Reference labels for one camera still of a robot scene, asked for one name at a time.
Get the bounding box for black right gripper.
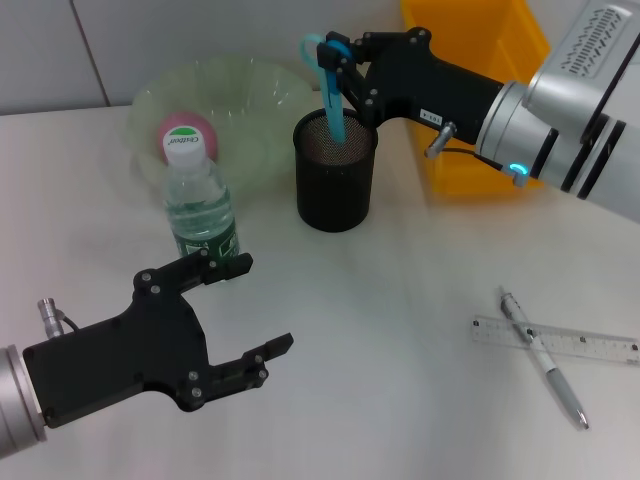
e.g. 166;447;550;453
316;27;506;147

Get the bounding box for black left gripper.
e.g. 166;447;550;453
22;248;295;430

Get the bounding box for blue scissors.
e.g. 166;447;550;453
299;32;351;146

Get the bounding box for clear water bottle green label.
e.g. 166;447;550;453
162;125;244;286

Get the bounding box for pink peach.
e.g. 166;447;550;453
156;112;220;165

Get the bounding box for clear plastic ruler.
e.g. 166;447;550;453
472;313;640;368

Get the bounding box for translucent green plastic fruit plate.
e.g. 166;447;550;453
124;55;314;202

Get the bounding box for black mesh pen holder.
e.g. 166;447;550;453
292;107;380;234

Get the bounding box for silver white pen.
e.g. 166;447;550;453
498;286;592;432

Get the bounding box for yellow plastic bin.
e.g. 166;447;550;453
399;0;552;197

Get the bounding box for right wrist cable with plug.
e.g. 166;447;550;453
423;121;507;174

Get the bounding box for wrist cable with plug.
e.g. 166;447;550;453
423;121;507;174
37;298;81;342

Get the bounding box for left wrist cable with plug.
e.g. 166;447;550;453
37;298;81;342

